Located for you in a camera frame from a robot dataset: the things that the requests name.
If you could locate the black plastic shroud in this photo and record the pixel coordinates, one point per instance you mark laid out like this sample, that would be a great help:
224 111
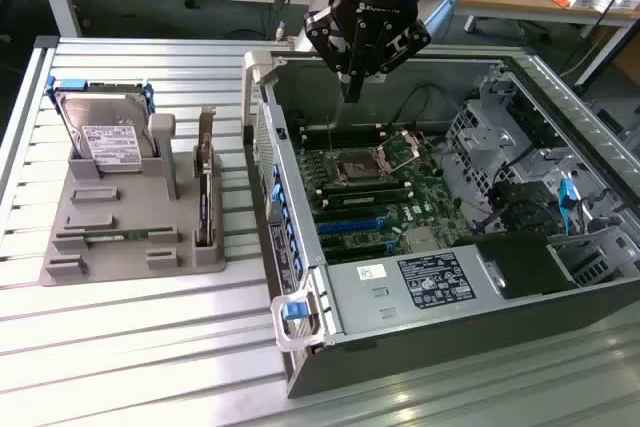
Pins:
520 262

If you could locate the black open PC case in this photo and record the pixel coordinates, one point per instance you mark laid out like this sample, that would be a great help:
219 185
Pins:
450 347

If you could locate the green motherboard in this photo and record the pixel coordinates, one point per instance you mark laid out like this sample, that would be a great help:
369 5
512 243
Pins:
425 197

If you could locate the grey power supply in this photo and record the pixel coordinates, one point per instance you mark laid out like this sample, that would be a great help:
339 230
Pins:
360 307

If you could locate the green RAM stick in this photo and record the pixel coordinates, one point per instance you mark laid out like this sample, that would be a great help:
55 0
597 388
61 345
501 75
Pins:
120 235

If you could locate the black expansion slot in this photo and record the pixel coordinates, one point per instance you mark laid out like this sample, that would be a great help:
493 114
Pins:
355 249

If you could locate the metal socket cover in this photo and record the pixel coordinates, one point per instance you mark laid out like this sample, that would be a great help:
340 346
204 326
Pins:
400 149

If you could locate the thin locking lever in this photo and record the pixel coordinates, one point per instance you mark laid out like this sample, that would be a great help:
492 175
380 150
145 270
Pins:
330 139

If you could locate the CPU socket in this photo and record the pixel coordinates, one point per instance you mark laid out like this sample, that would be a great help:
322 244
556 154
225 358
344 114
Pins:
357 169

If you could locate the black graphics card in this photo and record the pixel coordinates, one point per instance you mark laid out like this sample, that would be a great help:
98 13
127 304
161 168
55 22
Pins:
205 197

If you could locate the white sticker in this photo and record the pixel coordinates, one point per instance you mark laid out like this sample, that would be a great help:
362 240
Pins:
377 79

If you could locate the silver hard disk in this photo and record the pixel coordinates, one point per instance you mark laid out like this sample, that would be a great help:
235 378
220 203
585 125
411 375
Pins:
110 132

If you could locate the blue disk carrier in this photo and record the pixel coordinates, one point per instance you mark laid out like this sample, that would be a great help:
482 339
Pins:
72 83

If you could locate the metal disk bay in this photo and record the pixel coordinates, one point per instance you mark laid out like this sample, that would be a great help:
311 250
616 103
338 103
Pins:
480 142

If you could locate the silver chipset heatsink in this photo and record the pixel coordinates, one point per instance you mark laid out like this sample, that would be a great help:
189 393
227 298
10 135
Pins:
422 238

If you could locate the grey parts rack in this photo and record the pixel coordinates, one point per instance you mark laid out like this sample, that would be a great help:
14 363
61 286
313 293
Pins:
130 207

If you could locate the blue slot latch strip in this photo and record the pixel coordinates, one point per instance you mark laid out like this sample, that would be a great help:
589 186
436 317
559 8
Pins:
276 194

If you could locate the cluttered wooden desk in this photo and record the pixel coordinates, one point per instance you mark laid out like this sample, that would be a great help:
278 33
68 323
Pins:
500 2

